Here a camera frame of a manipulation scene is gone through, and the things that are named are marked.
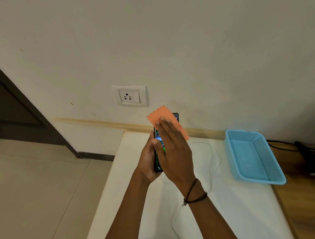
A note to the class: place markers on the white wall socket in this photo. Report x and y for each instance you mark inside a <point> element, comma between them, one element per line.
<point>129,96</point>

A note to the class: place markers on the person's right forearm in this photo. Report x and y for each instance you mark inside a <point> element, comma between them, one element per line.
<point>209,219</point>

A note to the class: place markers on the orange cleaning cloth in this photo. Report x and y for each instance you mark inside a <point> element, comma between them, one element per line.
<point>160,114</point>

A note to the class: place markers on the person's left forearm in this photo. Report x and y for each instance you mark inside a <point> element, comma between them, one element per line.
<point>128,214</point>

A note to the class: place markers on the blue plastic basket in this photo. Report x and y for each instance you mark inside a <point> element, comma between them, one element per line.
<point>248,157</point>

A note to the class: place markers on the dark wooden door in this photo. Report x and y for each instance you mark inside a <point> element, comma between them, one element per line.
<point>22,118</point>

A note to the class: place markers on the person's right hand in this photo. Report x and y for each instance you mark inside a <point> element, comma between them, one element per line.
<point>176,157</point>

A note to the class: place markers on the black smartphone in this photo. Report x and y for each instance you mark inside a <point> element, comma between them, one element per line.
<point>158,141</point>

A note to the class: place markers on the person's left hand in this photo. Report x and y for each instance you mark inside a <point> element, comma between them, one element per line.
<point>146,165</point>

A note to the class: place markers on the wooden board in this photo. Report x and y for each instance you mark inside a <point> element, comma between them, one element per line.
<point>300,197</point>

